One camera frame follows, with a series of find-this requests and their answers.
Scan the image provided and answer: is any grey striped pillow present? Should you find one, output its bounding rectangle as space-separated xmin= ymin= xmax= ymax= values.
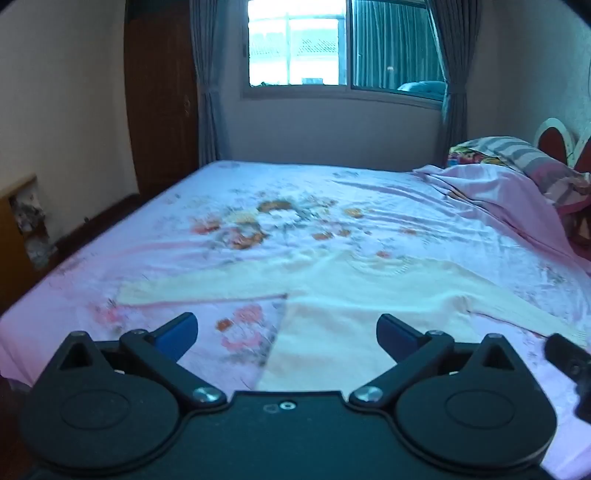
xmin=455 ymin=136 xmax=556 ymax=174

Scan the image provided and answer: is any window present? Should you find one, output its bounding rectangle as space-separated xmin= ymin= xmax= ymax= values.
xmin=241 ymin=0 xmax=451 ymax=110

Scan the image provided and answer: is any pink blanket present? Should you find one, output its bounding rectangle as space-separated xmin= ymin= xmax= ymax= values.
xmin=412 ymin=163 xmax=591 ymax=278

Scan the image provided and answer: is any pink patterned pillow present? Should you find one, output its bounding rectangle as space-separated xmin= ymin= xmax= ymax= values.
xmin=524 ymin=159 xmax=591 ymax=219

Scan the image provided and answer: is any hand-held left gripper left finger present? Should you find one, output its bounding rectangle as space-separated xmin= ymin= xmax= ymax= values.
xmin=45 ymin=312 xmax=228 ymax=407

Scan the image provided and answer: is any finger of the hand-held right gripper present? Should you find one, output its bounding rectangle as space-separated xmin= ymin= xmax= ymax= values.
xmin=545 ymin=333 xmax=591 ymax=425

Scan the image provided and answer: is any colourful printed pillow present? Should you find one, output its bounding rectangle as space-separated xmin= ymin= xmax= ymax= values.
xmin=447 ymin=144 xmax=505 ymax=168

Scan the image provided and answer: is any bed with floral sheet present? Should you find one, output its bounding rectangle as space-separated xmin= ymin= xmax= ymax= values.
xmin=0 ymin=159 xmax=591 ymax=480

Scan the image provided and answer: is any cream knit sweater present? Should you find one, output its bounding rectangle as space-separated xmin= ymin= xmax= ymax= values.
xmin=115 ymin=251 xmax=588 ymax=393

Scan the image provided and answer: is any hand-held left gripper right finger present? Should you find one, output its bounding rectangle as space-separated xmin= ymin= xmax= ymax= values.
xmin=348 ymin=313 xmax=533 ymax=407

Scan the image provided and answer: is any dark wooden wardrobe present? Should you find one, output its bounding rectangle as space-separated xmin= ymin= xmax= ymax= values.
xmin=123 ymin=0 xmax=200 ymax=200

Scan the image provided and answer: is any white and red headboard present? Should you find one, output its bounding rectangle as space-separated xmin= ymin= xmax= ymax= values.
xmin=533 ymin=117 xmax=591 ymax=174

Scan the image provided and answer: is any grey curtain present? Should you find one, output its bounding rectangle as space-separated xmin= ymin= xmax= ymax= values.
xmin=427 ymin=0 xmax=483 ymax=160
xmin=189 ymin=0 xmax=232 ymax=167

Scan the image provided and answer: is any light wooden cabinet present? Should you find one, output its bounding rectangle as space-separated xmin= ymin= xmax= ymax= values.
xmin=0 ymin=173 xmax=58 ymax=315

